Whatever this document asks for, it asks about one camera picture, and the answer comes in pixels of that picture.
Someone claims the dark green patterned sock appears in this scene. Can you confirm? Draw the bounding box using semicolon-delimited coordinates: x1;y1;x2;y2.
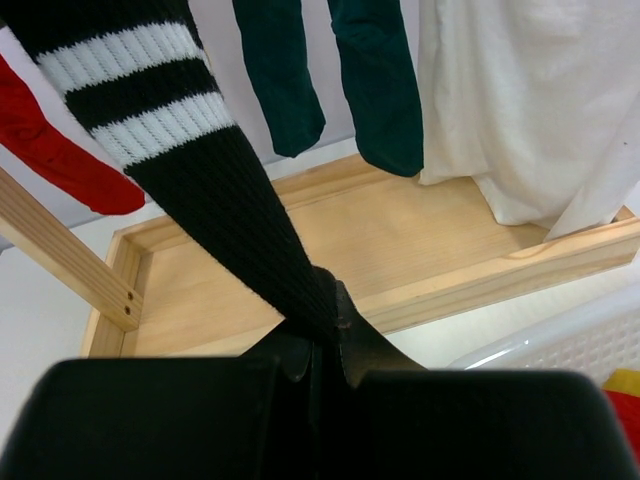
328;0;423;177

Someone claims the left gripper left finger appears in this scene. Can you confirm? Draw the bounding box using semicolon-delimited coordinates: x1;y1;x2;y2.
237;319;314;384

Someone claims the wooden clothes rack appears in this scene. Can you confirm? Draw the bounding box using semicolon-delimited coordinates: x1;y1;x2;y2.
1;155;639;357

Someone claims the red sock on hanger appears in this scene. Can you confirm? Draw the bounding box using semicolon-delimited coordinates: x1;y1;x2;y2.
1;60;145;215

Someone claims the white hanging garment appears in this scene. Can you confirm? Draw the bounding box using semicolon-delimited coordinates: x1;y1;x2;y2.
418;1;639;239

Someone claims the yellow sock in basket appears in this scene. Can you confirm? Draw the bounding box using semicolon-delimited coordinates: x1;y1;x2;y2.
602;369;640;397

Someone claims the white plastic basket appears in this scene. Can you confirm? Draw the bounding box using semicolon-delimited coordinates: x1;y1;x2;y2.
448;285;639;384

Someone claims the black sock with white stripes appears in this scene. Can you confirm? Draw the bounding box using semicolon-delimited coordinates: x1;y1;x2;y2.
1;1;337;343

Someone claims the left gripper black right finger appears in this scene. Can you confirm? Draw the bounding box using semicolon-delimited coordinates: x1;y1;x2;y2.
334;281;425;388

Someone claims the red santa sock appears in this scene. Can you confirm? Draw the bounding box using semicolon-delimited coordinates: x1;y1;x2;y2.
604;390;640;464

